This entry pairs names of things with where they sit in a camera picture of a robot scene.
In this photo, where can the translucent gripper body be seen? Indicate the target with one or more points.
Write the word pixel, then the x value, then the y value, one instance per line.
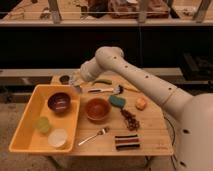
pixel 74 79

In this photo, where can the grey blue towel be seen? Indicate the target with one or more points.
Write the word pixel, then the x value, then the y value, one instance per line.
pixel 78 88

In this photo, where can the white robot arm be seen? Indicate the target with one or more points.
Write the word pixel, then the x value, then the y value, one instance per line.
pixel 194 113

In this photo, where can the purple bowl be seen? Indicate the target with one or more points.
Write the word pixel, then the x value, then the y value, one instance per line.
pixel 59 102

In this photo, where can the orange bowl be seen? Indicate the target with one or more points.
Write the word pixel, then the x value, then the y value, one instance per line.
pixel 97 109

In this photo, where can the small dark cup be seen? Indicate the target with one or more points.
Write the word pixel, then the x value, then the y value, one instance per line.
pixel 64 79

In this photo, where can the green pepper toy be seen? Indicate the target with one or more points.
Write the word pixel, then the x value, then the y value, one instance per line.
pixel 104 81

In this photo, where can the teal sponge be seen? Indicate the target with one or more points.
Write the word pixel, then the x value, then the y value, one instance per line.
pixel 117 101

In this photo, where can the green plastic cup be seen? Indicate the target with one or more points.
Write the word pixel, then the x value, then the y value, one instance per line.
pixel 42 125

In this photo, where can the silver fork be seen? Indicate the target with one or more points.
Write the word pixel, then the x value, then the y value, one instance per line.
pixel 100 132

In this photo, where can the white plastic cup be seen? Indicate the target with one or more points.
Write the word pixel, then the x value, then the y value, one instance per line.
pixel 57 138

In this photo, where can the orange sponge block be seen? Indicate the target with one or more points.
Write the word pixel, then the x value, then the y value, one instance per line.
pixel 140 103

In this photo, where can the brown grape bunch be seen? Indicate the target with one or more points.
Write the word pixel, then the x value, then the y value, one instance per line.
pixel 130 120

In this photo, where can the yellow plastic bin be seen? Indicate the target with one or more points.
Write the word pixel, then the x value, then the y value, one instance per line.
pixel 27 139

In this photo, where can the yellow handled brush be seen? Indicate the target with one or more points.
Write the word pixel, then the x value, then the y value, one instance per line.
pixel 119 89

